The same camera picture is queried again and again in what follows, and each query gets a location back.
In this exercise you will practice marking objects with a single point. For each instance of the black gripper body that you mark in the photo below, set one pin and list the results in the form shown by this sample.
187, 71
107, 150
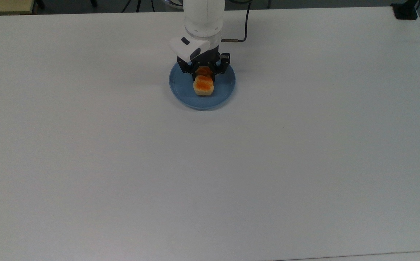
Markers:
213, 56

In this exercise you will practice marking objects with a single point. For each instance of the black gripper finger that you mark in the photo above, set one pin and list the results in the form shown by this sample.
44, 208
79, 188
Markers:
223, 65
189, 69

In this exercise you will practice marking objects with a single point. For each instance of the orange glazed bread roll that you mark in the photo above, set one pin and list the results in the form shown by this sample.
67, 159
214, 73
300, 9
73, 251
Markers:
204, 86

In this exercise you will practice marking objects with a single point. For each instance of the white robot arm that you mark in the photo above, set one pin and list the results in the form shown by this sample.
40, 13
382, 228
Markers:
203, 18

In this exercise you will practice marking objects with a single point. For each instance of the blue round plate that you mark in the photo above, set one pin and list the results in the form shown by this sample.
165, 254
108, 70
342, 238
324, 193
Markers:
202, 99

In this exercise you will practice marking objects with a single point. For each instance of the black tripod legs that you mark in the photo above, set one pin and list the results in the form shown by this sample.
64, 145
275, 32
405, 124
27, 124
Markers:
137, 5

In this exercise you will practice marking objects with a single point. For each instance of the wooden board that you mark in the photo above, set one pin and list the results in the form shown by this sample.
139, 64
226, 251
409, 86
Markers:
5, 6

